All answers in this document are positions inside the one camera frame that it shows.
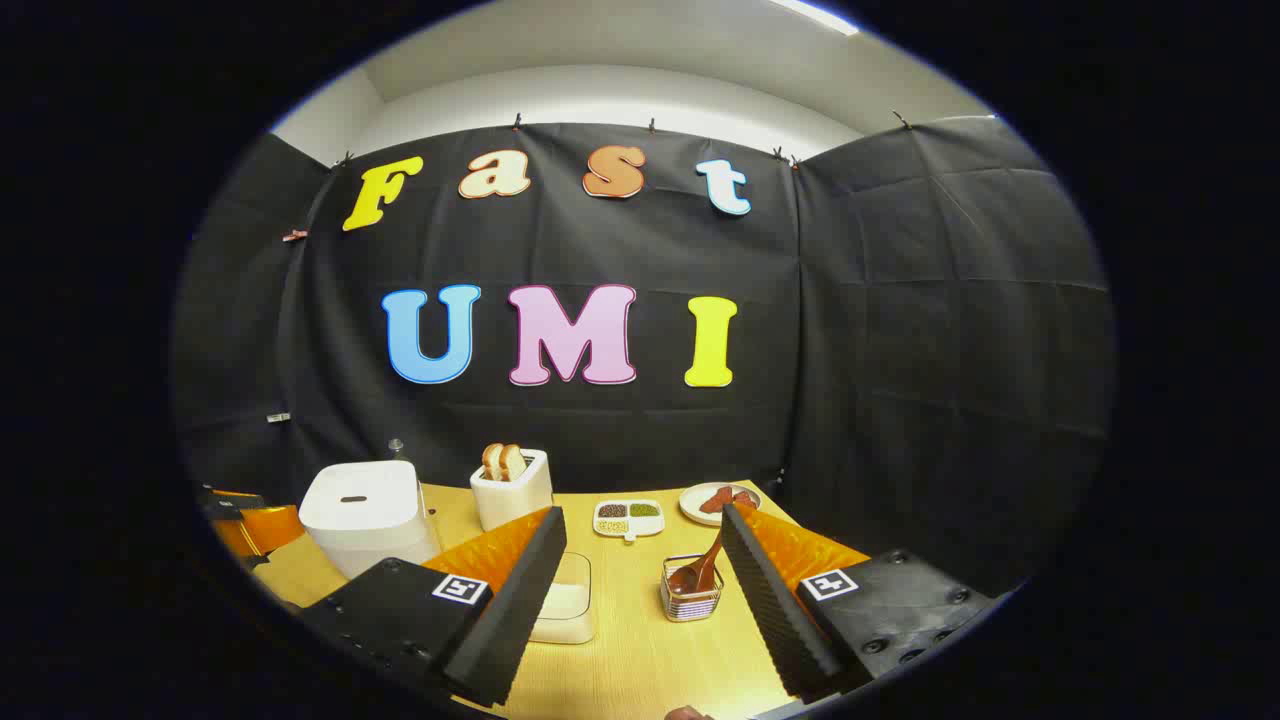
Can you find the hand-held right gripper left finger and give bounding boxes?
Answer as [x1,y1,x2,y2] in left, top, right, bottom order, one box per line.
[300,505,568,709]

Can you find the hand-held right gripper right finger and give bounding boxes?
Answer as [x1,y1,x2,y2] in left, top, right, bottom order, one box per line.
[720,502,999,704]

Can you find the clear box of white rice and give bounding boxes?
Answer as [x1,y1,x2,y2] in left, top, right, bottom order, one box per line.
[528,552,597,645]

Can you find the wire chopstick holder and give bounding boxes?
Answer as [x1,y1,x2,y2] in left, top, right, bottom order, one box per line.
[660,553,724,623]

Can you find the wooden spoon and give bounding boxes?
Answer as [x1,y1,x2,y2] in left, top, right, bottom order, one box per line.
[667,528,724,596]

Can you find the white rice cooker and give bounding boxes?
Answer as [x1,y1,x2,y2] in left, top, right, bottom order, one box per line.
[298,460,441,579]

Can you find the white toaster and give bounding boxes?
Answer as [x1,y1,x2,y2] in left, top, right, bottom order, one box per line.
[470,449,554,532]

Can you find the small white plate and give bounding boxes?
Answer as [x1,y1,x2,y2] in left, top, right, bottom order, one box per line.
[679,482,762,527]

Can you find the white divided condiment dish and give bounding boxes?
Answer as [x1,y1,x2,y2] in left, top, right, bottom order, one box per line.
[593,499,666,542]

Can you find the black backdrop cloth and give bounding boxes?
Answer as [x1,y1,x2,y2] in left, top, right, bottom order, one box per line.
[172,115,1116,601]

